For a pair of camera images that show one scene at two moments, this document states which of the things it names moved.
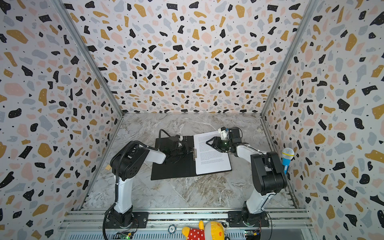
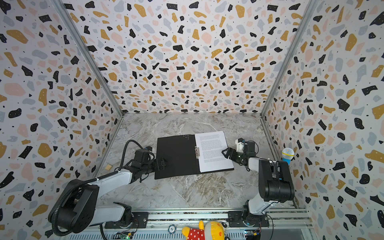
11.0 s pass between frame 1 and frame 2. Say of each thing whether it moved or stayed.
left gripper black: moved
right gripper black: moved
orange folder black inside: stayed
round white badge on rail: stayed
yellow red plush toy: stayed
